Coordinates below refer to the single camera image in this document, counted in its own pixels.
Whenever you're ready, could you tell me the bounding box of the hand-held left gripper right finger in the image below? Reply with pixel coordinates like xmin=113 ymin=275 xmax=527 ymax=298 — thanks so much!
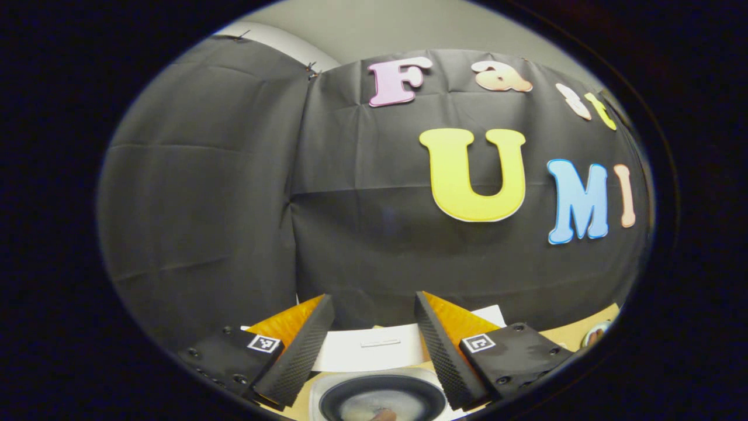
xmin=414 ymin=291 xmax=576 ymax=412

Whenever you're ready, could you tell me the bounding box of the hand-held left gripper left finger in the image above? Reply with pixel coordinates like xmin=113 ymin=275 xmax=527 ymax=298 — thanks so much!
xmin=177 ymin=294 xmax=336 ymax=412

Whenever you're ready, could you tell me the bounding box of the white rice cooker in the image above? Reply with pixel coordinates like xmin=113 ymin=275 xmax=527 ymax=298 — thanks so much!
xmin=241 ymin=304 xmax=507 ymax=421

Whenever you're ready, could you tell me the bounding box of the pale green plate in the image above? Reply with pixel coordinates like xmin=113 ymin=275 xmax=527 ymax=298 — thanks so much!
xmin=581 ymin=320 xmax=612 ymax=350

